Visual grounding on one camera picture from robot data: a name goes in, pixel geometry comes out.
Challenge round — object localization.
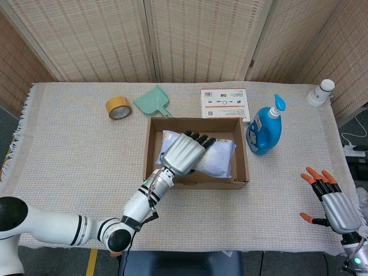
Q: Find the brown cardboard box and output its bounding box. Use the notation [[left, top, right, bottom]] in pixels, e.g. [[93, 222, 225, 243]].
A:
[[143, 116, 250, 190]]

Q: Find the right silver orange-tipped robot hand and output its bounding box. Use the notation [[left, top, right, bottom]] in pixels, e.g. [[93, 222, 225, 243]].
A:
[[300, 167, 362, 236]]

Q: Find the woven folding screen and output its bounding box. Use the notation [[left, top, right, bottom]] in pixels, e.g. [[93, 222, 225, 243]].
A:
[[0, 0, 368, 127]]

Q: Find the white power strip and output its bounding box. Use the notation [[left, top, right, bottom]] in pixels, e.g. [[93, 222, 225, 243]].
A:
[[342, 145, 367, 158]]

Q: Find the white and blue package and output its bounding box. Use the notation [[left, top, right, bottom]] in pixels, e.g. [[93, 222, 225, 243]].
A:
[[154, 129, 237, 179]]

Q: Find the yellow tape roll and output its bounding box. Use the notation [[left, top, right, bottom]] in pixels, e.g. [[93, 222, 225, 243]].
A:
[[105, 97, 132, 121]]

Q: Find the blue chair seat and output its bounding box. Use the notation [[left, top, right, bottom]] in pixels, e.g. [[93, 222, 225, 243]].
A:
[[118, 250, 244, 276]]

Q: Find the white flat product box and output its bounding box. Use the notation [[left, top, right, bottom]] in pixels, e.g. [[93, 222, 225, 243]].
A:
[[200, 88, 251, 122]]

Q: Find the white cable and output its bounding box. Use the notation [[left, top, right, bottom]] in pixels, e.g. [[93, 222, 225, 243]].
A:
[[340, 114, 368, 149]]

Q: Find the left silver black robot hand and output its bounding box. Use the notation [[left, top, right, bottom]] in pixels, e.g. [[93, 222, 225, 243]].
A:
[[159, 129, 217, 176]]

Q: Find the white woven tablecloth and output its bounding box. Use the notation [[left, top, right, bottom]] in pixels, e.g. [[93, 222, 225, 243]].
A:
[[0, 82, 368, 256]]

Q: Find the blue pump detergent bottle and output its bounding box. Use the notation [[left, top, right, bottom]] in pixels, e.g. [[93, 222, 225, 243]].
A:
[[246, 93, 286, 156]]

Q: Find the white cylindrical device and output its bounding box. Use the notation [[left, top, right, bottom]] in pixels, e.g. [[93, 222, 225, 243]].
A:
[[306, 79, 336, 107]]

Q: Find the mint green dustpan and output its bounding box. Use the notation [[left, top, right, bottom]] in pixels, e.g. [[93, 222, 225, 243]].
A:
[[133, 85, 173, 118]]

